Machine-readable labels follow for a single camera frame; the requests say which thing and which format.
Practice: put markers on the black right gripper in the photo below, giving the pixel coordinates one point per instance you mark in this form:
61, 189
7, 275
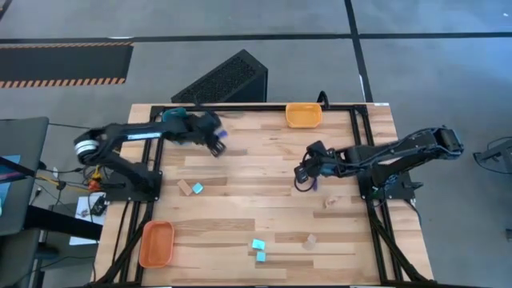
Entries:
328, 164

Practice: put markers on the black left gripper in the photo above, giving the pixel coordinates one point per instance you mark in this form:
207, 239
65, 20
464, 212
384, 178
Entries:
200, 128

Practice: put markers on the purple block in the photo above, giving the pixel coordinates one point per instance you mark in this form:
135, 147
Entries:
314, 184
222, 134

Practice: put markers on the wooden arch block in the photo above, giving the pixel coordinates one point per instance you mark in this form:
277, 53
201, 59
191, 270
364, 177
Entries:
331, 201

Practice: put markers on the pale wooden block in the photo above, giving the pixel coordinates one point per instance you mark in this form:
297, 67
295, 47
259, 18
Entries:
310, 242

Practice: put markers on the teal block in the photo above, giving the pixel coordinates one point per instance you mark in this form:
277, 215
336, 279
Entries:
258, 244
197, 188
261, 256

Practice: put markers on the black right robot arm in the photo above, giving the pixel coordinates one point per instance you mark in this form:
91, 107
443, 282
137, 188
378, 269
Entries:
400, 150

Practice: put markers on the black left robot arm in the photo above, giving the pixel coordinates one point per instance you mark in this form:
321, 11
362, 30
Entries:
120, 134

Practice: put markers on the rectangular wooden block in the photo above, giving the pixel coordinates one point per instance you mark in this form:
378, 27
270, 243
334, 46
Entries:
184, 187

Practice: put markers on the blue plastic bin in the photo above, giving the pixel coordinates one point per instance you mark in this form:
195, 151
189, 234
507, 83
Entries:
174, 113

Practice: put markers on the yellow plastic bin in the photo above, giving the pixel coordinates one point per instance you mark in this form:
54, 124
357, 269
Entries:
304, 116

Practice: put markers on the black perforated computer case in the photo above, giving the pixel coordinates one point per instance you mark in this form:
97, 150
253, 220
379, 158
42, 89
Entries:
228, 80

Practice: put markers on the orange plastic bin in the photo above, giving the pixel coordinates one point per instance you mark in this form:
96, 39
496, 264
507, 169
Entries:
157, 244

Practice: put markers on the small black circuit board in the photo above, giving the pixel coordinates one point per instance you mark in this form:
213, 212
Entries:
98, 206

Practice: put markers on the white paper sheet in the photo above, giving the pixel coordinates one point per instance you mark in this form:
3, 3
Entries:
85, 210

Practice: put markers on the black hazard-striped floor mat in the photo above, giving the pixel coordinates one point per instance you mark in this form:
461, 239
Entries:
64, 62

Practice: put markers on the dark grey monitor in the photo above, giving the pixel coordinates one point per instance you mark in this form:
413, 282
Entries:
24, 180

